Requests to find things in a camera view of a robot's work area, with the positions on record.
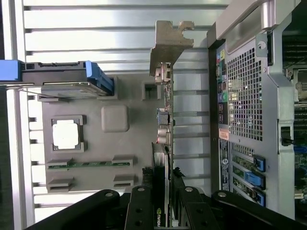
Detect blue slot cover clip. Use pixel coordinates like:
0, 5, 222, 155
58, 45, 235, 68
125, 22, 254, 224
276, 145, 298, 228
253, 155, 266, 173
253, 189, 266, 207
244, 171, 265, 190

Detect open grey PC case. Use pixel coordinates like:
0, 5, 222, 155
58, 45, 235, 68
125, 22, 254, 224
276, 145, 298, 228
206, 0, 307, 221

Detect green RAM stick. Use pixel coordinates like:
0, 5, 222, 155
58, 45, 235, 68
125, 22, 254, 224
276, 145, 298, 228
47, 161, 132, 169

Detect silver CPU chip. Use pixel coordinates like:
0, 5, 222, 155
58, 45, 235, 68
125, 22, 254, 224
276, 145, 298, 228
52, 121, 80, 150

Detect green motherboard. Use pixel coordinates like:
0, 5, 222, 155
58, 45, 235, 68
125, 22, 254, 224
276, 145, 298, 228
282, 31, 307, 209

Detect grey parts rack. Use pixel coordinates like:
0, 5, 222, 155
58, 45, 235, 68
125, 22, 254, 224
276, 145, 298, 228
37, 75, 174, 193

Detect hard disk in blue caddy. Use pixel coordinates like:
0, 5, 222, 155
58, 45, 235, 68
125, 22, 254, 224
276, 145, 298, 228
0, 59, 116, 98

